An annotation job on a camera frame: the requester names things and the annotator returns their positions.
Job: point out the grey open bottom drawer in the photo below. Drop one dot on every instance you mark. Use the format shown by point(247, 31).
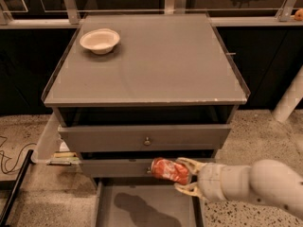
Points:
point(145, 202)

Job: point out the orange fruit on ledge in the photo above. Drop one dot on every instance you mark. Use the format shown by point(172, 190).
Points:
point(299, 15)

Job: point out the grey middle drawer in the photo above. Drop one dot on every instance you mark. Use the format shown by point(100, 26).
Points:
point(125, 168)

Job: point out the red coke can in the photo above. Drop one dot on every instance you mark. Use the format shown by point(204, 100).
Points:
point(168, 170)

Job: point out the white pole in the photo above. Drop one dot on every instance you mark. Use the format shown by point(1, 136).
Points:
point(290, 99)

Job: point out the grey top drawer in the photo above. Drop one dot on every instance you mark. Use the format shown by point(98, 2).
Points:
point(144, 138)

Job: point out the black metal bar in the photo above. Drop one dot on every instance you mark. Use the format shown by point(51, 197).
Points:
point(13, 188)

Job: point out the grey drawer cabinet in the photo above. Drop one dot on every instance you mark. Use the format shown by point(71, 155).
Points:
point(165, 70)

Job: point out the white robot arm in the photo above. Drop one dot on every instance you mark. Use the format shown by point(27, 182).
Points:
point(265, 182)

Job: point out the white paper bowl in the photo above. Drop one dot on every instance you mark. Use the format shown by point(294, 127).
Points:
point(100, 41)

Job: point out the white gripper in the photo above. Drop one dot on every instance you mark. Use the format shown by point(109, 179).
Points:
point(212, 182)

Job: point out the metal railing frame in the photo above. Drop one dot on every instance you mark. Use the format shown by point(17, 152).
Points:
point(28, 14)

